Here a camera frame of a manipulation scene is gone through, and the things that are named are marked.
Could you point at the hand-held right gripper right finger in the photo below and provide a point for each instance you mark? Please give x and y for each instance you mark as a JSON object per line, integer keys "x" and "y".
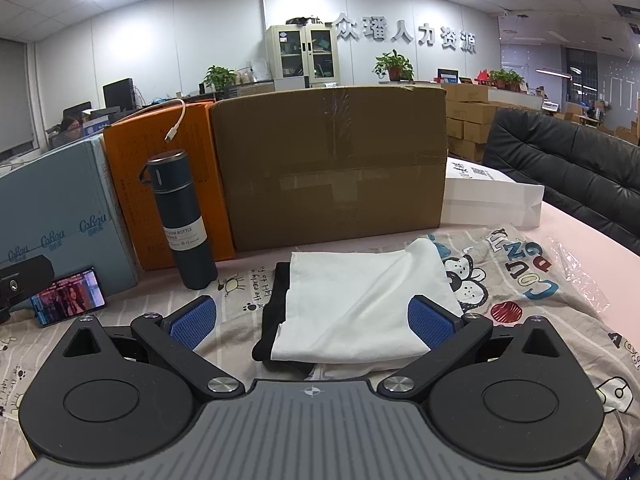
{"x": 432, "y": 322}

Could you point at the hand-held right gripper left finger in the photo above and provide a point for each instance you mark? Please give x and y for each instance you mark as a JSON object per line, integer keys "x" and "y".
{"x": 192, "y": 322}

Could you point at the smartphone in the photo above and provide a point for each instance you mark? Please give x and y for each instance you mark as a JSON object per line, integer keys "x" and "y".
{"x": 70, "y": 297}

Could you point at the white folded cloth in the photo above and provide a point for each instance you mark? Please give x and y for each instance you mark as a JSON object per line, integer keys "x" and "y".
{"x": 360, "y": 300}

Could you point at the black folded cloth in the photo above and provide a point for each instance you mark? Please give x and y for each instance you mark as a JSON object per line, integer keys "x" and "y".
{"x": 272, "y": 310}

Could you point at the light blue box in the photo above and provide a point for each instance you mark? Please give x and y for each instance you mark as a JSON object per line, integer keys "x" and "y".
{"x": 50, "y": 200}

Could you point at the cartoon printed bedsheet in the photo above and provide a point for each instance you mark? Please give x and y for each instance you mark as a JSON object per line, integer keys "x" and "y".
{"x": 525, "y": 280}

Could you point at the dark blue thermos bottle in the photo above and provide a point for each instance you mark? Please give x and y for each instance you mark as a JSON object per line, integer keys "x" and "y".
{"x": 182, "y": 220}

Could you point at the grey folded cloth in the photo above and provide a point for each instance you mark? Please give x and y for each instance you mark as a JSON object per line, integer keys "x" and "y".
{"x": 340, "y": 369}

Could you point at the white paper bag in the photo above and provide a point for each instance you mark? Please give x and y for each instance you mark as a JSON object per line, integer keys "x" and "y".
{"x": 490, "y": 200}

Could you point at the orange box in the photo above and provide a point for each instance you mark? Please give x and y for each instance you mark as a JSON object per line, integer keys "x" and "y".
{"x": 130, "y": 185}

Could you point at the clear plastic bag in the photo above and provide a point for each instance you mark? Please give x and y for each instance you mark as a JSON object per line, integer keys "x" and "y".
{"x": 580, "y": 270}

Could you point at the black computer monitor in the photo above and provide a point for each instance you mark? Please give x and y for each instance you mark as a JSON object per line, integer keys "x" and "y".
{"x": 77, "y": 111}
{"x": 118, "y": 94}

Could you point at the large brown cardboard box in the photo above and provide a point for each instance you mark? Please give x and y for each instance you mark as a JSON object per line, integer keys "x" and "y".
{"x": 325, "y": 160}

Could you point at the black leather sofa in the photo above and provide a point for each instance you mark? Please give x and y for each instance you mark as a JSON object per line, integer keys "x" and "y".
{"x": 575, "y": 175}

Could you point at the stack of cardboard boxes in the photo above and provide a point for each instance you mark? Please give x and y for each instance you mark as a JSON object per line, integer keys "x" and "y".
{"x": 470, "y": 120}

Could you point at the potted green plant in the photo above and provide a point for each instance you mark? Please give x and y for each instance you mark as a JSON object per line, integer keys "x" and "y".
{"x": 507, "y": 80}
{"x": 219, "y": 77}
{"x": 395, "y": 66}

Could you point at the white glass-door cabinet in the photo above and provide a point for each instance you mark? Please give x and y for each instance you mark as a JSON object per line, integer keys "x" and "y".
{"x": 300, "y": 55}

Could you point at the grey wall lettering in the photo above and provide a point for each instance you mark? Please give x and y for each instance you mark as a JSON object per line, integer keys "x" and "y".
{"x": 380, "y": 30}

